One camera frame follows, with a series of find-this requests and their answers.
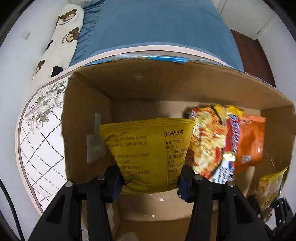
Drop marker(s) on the orange sunflower seed packet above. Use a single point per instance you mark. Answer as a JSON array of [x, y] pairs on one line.
[[251, 143]]

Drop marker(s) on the yellow snack packet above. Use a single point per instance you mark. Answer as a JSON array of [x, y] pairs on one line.
[[268, 189]]

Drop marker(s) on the blue bed sheet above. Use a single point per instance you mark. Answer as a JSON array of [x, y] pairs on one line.
[[110, 25]]

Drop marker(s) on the white door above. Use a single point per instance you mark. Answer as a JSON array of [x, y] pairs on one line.
[[248, 17]]

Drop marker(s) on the yellow hotpot seasoning packet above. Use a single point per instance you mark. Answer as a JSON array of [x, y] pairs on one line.
[[149, 153]]

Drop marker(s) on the open cardboard box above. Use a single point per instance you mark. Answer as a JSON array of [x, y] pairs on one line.
[[139, 89]]

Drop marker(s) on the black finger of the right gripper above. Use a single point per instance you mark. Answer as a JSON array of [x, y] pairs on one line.
[[283, 212]]

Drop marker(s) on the yellow red noodle packet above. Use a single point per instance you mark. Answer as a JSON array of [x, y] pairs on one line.
[[214, 142]]

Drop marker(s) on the bear print long pillow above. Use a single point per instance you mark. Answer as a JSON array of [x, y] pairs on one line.
[[61, 48]]

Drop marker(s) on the wall switch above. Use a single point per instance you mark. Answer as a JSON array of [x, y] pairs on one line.
[[25, 35]]

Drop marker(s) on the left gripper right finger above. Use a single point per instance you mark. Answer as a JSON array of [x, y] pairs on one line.
[[196, 189]]

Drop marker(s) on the white patterned quilt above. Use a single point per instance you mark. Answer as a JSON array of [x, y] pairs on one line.
[[38, 139]]

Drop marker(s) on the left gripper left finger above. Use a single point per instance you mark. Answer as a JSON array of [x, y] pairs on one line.
[[103, 189]]

